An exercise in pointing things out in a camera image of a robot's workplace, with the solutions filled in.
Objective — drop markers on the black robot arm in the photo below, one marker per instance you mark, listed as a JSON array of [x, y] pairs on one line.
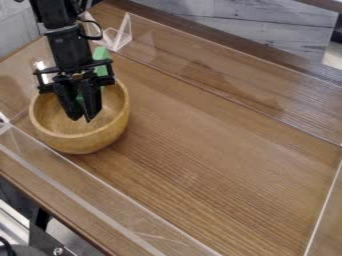
[[60, 11]]

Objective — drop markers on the black metal table leg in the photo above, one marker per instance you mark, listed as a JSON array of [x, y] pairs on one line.
[[39, 238]]

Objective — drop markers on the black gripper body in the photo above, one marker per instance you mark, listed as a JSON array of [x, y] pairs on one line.
[[75, 62]]

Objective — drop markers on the brown wooden bowl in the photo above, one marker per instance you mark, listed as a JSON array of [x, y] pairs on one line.
[[81, 137]]

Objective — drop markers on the clear acrylic barrier wall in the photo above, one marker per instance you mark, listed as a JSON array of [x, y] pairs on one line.
[[227, 168]]

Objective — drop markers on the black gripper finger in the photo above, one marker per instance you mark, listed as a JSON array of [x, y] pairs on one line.
[[67, 99], [91, 96]]

